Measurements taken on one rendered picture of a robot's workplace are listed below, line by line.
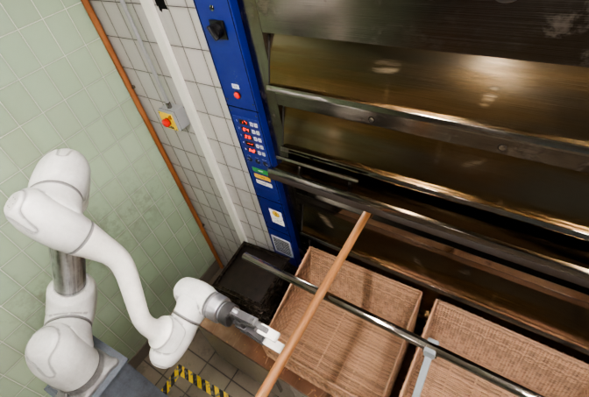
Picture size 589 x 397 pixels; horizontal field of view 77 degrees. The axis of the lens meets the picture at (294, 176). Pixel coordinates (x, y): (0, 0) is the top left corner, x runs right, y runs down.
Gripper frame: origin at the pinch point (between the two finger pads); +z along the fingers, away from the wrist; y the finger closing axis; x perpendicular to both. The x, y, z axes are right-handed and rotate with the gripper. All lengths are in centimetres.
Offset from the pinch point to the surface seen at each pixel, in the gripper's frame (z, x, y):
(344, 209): -4, -58, 2
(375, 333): 16, -41, 60
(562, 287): 71, -57, 2
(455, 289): 43, -55, 23
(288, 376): -10, -6, 61
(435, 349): 43.2, -20.7, 1.8
